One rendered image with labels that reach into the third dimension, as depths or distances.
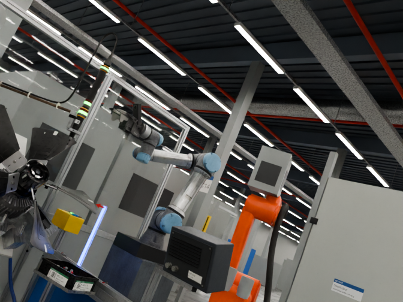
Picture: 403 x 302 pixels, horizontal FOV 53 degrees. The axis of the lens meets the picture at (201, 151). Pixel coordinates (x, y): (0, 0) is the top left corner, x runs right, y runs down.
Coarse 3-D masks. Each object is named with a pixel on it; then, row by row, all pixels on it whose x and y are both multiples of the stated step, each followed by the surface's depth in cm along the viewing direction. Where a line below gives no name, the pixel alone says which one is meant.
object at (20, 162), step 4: (16, 152) 178; (20, 152) 179; (12, 156) 177; (16, 156) 178; (20, 156) 179; (24, 156) 179; (8, 160) 177; (12, 160) 177; (16, 160) 178; (20, 160) 179; (24, 160) 179; (4, 164) 176; (8, 164) 177; (12, 164) 177; (16, 164) 178; (20, 164) 179; (8, 168) 177; (12, 168) 177; (16, 168) 178; (12, 172) 177
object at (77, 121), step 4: (112, 56) 200; (108, 60) 198; (104, 64) 201; (108, 64) 198; (76, 120) 191; (80, 120) 192; (76, 124) 191; (80, 124) 192; (76, 128) 191; (72, 132) 191; (72, 136) 190
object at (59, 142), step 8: (32, 128) 204; (40, 128) 205; (32, 136) 200; (40, 136) 201; (48, 136) 202; (56, 136) 204; (64, 136) 207; (32, 144) 196; (40, 144) 197; (48, 144) 197; (56, 144) 199; (64, 144) 201; (72, 144) 204; (32, 152) 193; (40, 152) 193; (48, 152) 193; (56, 152) 195; (48, 160) 190
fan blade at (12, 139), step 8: (0, 104) 179; (0, 112) 178; (0, 120) 177; (8, 120) 179; (0, 128) 176; (8, 128) 178; (0, 136) 175; (8, 136) 177; (0, 144) 175; (8, 144) 176; (16, 144) 178; (0, 152) 175; (8, 152) 176; (0, 160) 175
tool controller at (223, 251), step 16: (176, 240) 164; (192, 240) 158; (208, 240) 153; (224, 240) 160; (176, 256) 162; (192, 256) 156; (208, 256) 151; (224, 256) 154; (176, 272) 161; (192, 272) 155; (208, 272) 150; (224, 272) 155; (208, 288) 150; (224, 288) 157
